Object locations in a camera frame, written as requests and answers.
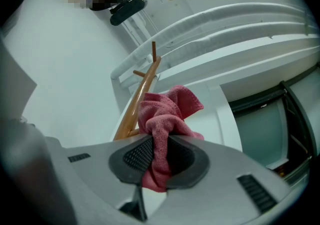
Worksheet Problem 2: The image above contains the wooden coat rack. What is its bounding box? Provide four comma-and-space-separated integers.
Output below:
113, 41, 162, 142

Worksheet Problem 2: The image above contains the person's white shirt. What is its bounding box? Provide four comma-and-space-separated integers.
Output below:
2, 0, 121, 130

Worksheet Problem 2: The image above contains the black head-worn camera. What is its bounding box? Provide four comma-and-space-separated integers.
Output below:
109, 0, 148, 27

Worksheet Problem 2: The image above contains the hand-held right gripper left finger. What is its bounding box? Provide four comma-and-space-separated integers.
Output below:
44, 133, 155, 225

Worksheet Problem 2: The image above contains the pink cloth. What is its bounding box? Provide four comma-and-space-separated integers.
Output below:
138, 84, 205, 193

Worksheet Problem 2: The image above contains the black framed glass door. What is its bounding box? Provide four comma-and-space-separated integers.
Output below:
228, 65, 320, 186

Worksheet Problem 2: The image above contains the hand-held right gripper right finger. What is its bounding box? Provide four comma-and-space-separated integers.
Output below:
149, 134, 305, 225

